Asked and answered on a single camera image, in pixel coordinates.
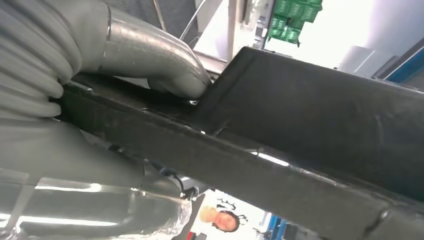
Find green plastic bin stack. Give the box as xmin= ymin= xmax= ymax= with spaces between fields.
xmin=266 ymin=0 xmax=324 ymax=47

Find blue metal shelf rack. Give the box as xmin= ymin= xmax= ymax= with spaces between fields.
xmin=377 ymin=38 xmax=424 ymax=85

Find person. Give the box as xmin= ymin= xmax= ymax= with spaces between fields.
xmin=198 ymin=205 xmax=242 ymax=234

